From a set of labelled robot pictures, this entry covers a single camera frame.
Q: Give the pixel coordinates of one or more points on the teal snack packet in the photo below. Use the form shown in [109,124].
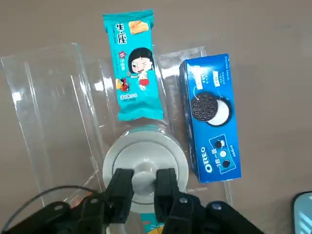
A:
[134,73]
[151,227]

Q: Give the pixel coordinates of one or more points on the clear acrylic display shelf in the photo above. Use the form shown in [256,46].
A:
[48,97]

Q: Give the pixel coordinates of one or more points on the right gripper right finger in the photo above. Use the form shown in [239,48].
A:
[168,192]

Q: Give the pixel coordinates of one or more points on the blue Oreo cookie box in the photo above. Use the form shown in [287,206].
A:
[212,136]

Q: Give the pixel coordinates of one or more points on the light blue plastic basket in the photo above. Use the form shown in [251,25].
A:
[303,214]

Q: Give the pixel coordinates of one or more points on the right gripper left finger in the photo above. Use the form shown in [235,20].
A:
[119,192]

